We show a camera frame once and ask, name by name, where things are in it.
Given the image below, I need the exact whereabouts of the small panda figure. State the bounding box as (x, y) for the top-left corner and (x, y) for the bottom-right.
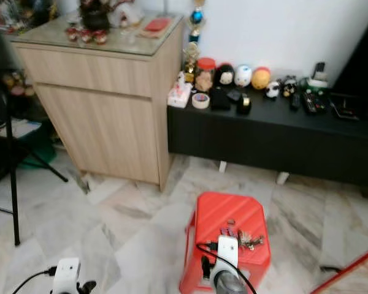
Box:
(266, 80), (280, 99)

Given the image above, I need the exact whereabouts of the green bag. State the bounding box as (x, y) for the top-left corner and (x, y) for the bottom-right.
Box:
(23, 122), (56, 170)

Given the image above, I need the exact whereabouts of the wide black remote control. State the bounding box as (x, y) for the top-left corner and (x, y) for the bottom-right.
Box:
(302, 91), (329, 116)

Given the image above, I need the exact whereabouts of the light wooden cabinet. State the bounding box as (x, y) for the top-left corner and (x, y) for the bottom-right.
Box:
(12, 13), (185, 188)

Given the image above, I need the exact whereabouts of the stack of papers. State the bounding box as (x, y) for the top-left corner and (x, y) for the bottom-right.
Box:
(0, 118), (43, 140)

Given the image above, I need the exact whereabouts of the black mouse plush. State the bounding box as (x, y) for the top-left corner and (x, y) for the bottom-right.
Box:
(215, 62), (236, 87)

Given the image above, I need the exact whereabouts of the phone in white cradle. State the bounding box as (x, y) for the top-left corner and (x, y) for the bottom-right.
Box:
(309, 61), (329, 89)

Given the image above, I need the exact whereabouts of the black tripod stand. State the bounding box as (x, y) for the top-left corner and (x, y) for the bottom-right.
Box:
(0, 66), (69, 247)

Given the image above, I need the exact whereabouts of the yellow round plush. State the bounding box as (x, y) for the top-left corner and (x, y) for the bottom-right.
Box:
(251, 66), (272, 91)

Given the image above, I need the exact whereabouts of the black floor cable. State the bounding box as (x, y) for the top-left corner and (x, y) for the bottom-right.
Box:
(321, 264), (346, 274)

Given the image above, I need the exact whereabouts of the bunch of keys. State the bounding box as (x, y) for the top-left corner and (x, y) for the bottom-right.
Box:
(220, 227), (265, 251)

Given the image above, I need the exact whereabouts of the red lid clear jar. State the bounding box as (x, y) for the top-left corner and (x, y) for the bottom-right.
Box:
(196, 57), (217, 92)

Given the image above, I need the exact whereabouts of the black tape dispenser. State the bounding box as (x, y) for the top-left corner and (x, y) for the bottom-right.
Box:
(236, 93), (253, 116)

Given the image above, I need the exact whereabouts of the white tape roll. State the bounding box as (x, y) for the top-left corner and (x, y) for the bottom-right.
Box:
(191, 92), (210, 110)

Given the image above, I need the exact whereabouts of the white figurine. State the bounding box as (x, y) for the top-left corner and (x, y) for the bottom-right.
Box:
(113, 3), (144, 29)

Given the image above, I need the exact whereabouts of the gold and blue trophy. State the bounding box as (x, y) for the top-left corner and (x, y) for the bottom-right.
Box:
(183, 0), (207, 83)

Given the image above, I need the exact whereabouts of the red flat box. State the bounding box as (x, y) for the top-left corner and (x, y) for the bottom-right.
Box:
(143, 17), (173, 37)

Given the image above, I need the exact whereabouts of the pink white tissue pack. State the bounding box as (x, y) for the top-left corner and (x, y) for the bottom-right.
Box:
(167, 73), (193, 109)

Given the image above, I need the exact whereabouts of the black flat tray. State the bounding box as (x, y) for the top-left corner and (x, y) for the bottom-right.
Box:
(330, 93), (363, 121)

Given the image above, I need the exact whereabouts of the black low sideboard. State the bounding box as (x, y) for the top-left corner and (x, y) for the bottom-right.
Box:
(167, 86), (368, 189)

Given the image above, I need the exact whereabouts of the white round plush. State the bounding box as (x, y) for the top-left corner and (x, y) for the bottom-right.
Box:
(234, 64), (253, 88)

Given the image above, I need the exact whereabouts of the red plastic stool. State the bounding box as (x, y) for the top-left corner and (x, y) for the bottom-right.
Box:
(179, 191), (272, 294)

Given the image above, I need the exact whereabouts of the black and white figure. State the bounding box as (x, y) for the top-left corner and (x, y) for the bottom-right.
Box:
(282, 75), (298, 97)

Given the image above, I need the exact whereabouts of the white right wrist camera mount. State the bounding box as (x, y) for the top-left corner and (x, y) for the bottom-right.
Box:
(216, 236), (240, 274)

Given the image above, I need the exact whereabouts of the dark potted ornament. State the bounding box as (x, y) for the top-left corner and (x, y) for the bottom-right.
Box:
(79, 0), (115, 32)

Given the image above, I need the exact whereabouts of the black pouch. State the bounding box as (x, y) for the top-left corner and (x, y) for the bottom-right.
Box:
(210, 88), (232, 111)

